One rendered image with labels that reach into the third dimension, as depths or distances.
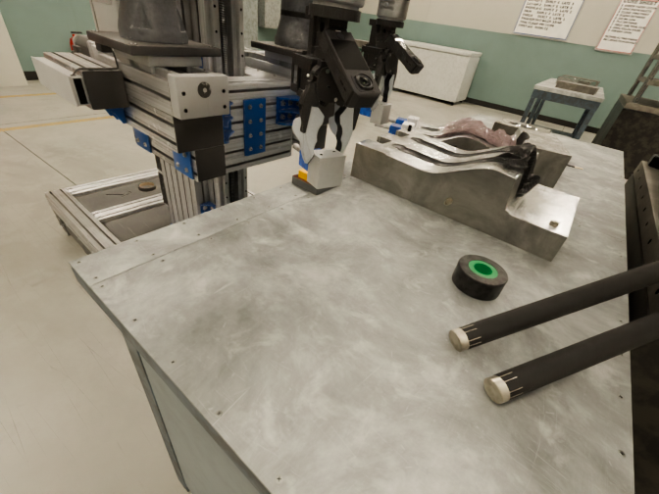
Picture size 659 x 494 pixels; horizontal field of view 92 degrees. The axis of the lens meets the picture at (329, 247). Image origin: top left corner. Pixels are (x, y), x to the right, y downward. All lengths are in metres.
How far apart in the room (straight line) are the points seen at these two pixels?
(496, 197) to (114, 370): 1.35
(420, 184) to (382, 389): 0.51
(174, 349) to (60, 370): 1.13
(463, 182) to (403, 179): 0.14
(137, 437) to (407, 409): 1.03
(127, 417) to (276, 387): 1.00
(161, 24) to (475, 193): 0.80
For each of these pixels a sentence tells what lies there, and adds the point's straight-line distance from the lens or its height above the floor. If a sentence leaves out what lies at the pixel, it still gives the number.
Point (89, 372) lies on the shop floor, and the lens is 1.50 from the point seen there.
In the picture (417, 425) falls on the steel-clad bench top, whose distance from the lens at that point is 0.40.
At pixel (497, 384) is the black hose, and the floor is 0.83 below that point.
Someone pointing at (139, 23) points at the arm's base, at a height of 1.07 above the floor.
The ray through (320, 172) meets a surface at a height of 0.93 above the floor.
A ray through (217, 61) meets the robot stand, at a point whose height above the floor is 0.99.
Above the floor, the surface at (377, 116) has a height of 0.93.
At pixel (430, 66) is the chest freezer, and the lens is 7.60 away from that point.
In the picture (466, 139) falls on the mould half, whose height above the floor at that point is 0.89.
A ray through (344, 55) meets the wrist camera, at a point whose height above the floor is 1.10.
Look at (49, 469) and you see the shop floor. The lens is 1.37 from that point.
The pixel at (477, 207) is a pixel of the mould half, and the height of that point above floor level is 0.85.
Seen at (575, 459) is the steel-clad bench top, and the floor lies 0.80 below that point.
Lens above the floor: 1.14
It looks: 35 degrees down
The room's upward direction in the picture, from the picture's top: 9 degrees clockwise
